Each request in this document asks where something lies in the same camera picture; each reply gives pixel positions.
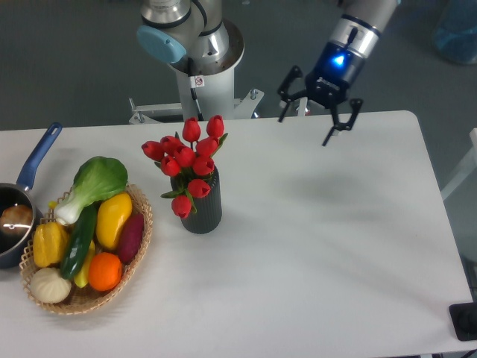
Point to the yellow banana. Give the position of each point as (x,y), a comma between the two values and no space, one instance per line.
(81,279)

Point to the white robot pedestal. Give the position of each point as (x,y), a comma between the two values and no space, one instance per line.
(206,82)

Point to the purple sweet potato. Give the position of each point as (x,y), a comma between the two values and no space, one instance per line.
(130,238)

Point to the red tulip bouquet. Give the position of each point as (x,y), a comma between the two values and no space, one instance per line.
(186,158)

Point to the black device at table edge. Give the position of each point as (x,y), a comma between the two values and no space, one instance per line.
(464,320)

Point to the orange fruit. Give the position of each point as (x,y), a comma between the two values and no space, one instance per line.
(105,271)

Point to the green bok choy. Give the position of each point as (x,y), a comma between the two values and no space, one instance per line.
(98,179)

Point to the woven wicker basket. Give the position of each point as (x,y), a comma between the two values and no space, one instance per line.
(84,300)

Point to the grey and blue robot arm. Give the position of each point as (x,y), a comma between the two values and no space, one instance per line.
(170,28)

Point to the blue saucepan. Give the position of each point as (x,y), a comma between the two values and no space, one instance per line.
(18,193)

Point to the yellow bell pepper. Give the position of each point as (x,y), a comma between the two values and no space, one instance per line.
(49,244)

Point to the green cucumber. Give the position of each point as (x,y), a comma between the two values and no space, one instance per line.
(79,242)

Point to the blue container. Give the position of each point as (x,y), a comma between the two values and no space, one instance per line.
(454,36)

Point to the white steamed bun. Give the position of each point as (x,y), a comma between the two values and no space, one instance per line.
(49,287)

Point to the dark grey ribbed vase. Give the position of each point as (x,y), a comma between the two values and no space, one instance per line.
(197,202)

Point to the brown food in pan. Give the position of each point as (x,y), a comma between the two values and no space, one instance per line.
(16,220)

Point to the yellow mango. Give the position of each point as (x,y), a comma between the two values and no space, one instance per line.
(112,215)

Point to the white furniture at right edge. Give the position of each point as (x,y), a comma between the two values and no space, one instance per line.
(462,170)

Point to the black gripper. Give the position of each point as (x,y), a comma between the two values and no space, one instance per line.
(328,84)

